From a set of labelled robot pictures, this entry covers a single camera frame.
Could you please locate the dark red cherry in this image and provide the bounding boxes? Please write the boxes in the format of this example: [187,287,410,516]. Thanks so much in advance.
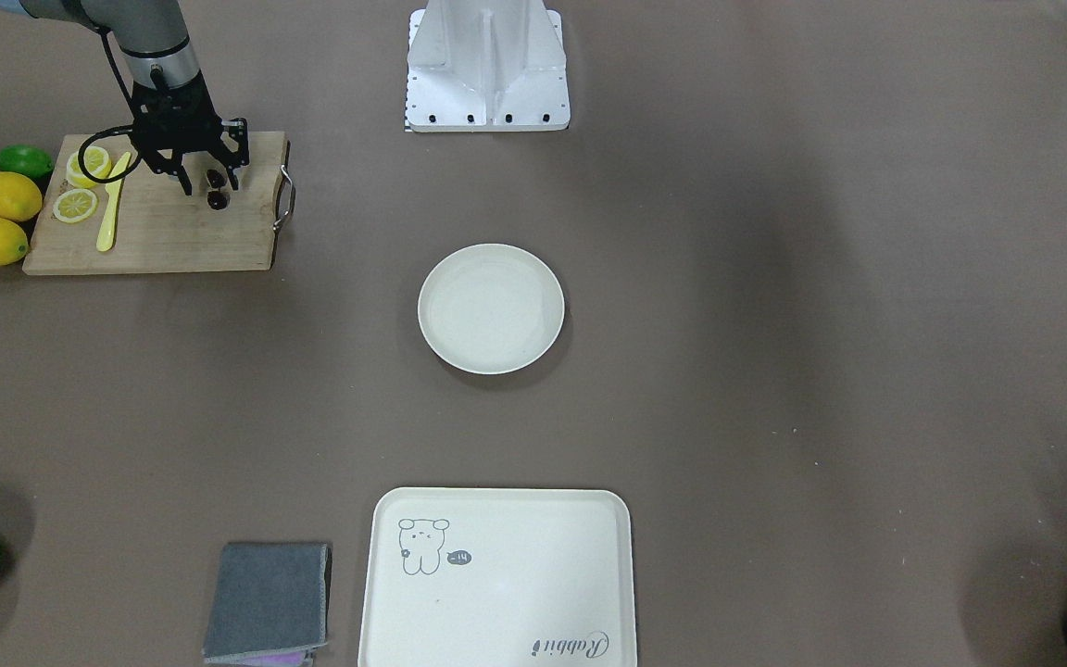
[205,169,228,191]
[205,189,230,210]

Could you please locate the lemon slice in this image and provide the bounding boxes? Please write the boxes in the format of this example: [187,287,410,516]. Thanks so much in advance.
[65,146,113,189]
[52,187,100,224]

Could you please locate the yellow plastic knife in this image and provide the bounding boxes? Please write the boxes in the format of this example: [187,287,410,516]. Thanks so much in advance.
[94,150,132,253]

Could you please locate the whole lemon far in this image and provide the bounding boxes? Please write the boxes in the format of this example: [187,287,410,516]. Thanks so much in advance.
[0,170,44,222]

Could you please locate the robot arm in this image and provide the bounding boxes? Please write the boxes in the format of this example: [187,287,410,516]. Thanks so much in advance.
[0,1,250,194]

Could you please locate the lemon slice upper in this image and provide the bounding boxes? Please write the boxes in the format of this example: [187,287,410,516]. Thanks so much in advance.
[65,146,113,189]

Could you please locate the beige round plate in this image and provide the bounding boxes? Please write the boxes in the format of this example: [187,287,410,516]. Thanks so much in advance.
[416,244,567,375]

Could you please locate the white rabbit tray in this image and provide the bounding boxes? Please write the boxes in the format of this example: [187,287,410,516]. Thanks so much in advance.
[359,488,639,666]

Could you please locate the lemon slice lower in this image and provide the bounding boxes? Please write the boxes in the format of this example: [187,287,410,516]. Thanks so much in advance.
[52,187,100,224]

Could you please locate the bamboo cutting board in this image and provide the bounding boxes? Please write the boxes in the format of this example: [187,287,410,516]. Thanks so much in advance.
[22,132,294,277]

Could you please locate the green lime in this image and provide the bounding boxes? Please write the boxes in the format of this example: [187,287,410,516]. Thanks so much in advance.
[0,144,55,181]

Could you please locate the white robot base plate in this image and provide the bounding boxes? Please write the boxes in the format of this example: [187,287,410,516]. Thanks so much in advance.
[404,1,571,132]

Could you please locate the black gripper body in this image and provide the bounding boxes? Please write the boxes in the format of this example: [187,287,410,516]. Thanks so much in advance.
[130,72,250,177]

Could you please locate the grey folded cloth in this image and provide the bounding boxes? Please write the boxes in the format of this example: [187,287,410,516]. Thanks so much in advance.
[202,542,331,666]

